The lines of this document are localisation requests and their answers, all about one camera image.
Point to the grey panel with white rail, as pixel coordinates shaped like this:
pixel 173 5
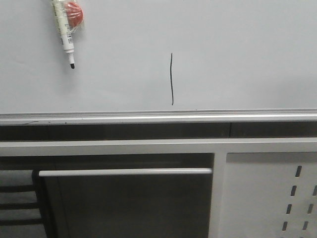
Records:
pixel 132 203

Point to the red round magnet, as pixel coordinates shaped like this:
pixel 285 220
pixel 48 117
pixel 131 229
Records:
pixel 74 13

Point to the black slatted chair back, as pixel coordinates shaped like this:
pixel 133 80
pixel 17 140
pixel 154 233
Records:
pixel 22 209

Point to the white perforated metal panel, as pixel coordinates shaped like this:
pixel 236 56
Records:
pixel 269 195

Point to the white whiteboard with aluminium tray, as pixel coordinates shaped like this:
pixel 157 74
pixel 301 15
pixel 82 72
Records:
pixel 160 61

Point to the white whiteboard marker pen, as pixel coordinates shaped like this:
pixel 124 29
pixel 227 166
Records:
pixel 64 30

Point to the white metal frame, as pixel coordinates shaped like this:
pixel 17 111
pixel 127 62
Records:
pixel 220 148

